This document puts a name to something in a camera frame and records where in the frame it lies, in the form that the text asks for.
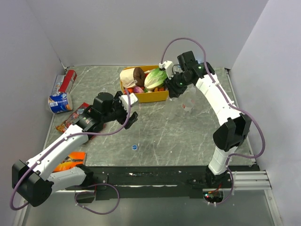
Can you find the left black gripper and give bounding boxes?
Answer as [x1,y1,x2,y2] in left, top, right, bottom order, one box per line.
[102,91,138,129]

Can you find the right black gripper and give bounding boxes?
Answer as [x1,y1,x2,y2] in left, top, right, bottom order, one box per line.
[163,71,192,98]

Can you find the clear bottle with red label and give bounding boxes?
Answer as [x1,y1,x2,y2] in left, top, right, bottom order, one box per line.
[182,87,196,114]

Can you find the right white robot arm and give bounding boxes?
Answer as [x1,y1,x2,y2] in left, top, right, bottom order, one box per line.
[159,51,252,188]

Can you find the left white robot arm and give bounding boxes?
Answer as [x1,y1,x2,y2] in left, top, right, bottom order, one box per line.
[12,91,138,207]

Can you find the yellow plastic bin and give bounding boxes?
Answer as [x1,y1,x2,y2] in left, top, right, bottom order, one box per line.
[120,65,169,103]

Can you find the green toy lettuce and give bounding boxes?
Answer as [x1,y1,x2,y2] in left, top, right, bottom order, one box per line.
[144,68,167,90]

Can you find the pink toy onion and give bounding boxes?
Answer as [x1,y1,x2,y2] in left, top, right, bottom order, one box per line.
[133,86,144,93]

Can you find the brown toy donut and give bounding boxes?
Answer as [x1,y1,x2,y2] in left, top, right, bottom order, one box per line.
[133,67,146,87]

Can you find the red snack bag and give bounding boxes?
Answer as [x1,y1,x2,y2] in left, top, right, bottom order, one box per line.
[55,103,89,136]

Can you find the orange razor package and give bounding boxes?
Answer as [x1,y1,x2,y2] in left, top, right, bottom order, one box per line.
[53,152,86,173]

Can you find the blue white can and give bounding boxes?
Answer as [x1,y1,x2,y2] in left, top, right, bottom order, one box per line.
[48,93,73,113]

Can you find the red silver box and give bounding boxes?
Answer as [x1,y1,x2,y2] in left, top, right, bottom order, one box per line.
[51,70,77,96]

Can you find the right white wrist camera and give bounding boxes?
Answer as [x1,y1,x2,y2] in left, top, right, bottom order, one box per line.
[158,61,174,80]

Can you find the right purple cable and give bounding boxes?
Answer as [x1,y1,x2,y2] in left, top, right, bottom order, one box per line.
[161,37,266,205]

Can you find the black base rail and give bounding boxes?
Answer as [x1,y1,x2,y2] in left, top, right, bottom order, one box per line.
[65,165,259,201]

